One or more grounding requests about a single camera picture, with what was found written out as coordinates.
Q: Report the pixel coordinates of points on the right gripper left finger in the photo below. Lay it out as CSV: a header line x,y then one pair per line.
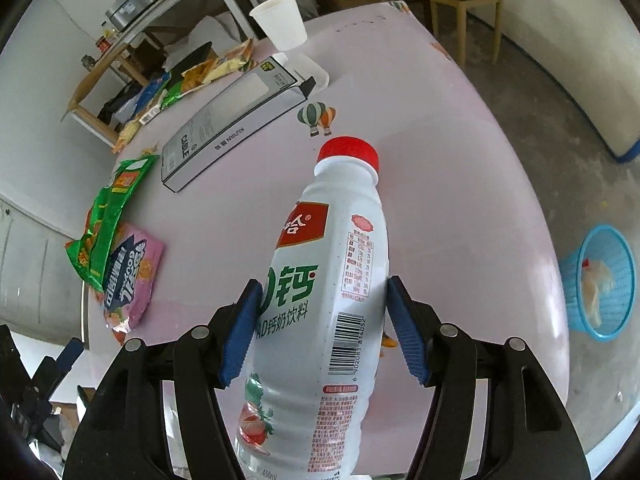
x,y
122,435

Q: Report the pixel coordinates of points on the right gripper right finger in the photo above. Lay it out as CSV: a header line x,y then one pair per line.
x,y
528,433

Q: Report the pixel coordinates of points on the pink orange snack bag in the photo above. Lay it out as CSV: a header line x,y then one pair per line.
x,y
129,277

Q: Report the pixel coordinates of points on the green snack bag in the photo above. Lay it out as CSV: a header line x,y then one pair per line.
x,y
88,255

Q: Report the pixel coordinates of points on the beige paper bag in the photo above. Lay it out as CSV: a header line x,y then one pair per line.
x,y
597,281

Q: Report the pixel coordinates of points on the white yogurt drink bottle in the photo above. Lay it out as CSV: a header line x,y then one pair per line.
x,y
320,327

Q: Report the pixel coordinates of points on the grey cable box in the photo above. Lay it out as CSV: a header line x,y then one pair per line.
x,y
260,96

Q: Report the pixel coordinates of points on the blue plastic trash basket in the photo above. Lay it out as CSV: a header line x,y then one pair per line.
x,y
608,244

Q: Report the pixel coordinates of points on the white metal shelf table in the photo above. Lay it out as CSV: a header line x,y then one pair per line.
x,y
144,23

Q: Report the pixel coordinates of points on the row of snack packets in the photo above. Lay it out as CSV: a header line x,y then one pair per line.
x,y
237,60

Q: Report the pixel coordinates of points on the blue snack bag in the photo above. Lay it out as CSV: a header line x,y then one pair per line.
x,y
148,92

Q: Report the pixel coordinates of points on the wooden chair behind table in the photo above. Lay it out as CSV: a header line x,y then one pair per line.
x,y
100,85

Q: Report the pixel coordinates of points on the white mattress blue edge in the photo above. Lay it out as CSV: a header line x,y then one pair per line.
x,y
592,48

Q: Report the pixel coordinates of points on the white paper cup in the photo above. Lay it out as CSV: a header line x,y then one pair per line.
x,y
282,23

